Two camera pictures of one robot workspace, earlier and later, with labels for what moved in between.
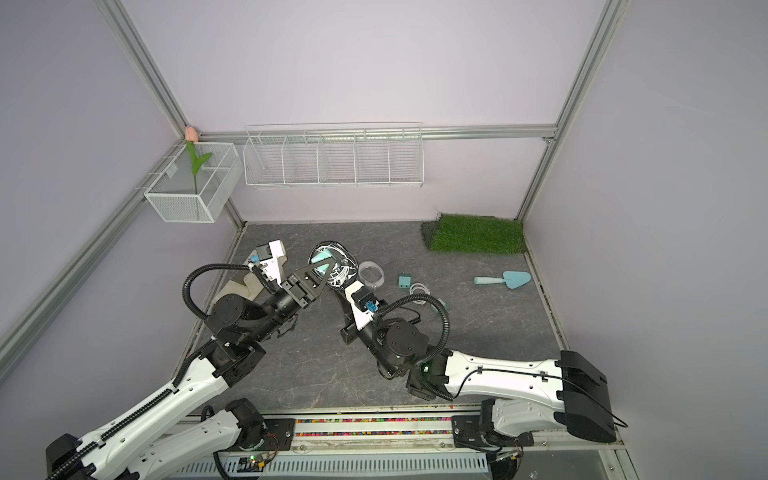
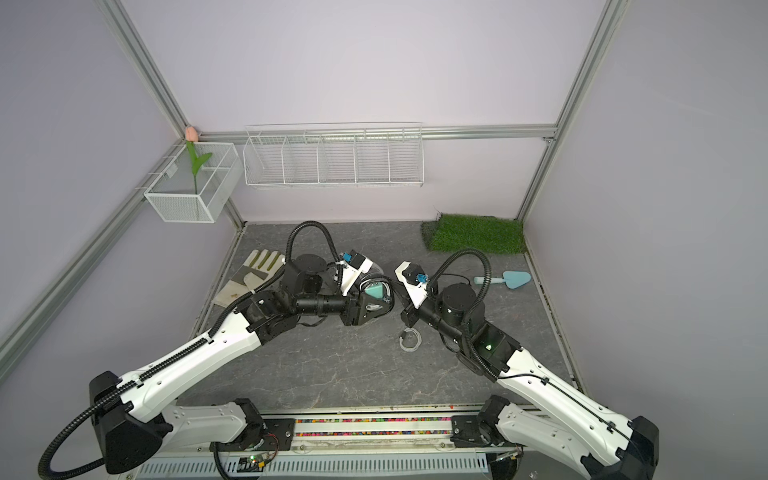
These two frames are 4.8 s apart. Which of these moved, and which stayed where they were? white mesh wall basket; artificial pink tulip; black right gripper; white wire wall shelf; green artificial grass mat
Moved: black right gripper
Stayed: white wire wall shelf; artificial pink tulip; green artificial grass mat; white mesh wall basket
